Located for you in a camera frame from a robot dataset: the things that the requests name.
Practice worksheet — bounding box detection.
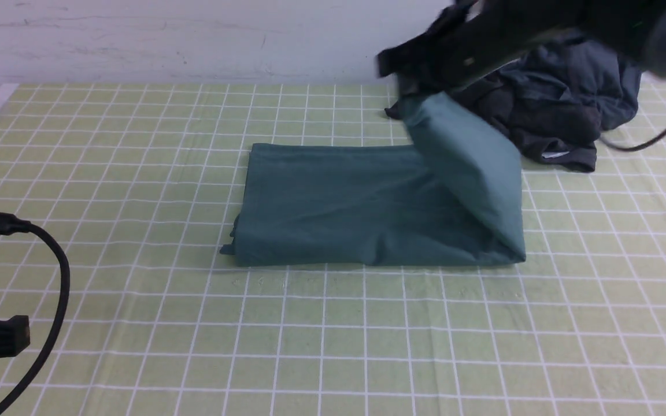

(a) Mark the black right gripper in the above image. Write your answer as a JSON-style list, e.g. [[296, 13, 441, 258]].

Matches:
[[376, 1, 594, 92]]

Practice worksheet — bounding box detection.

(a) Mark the green long-sleeved shirt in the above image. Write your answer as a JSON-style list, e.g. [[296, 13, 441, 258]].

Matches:
[[220, 93, 527, 267]]

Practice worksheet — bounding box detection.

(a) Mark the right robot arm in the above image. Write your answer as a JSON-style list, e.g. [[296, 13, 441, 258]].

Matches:
[[377, 1, 666, 91]]

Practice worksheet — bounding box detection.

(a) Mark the dark grey crumpled garment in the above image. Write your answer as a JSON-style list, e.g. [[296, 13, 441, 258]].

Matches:
[[405, 35, 642, 173]]

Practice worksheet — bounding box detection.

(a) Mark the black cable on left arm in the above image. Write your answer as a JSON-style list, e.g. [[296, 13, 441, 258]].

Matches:
[[0, 211, 72, 416]]

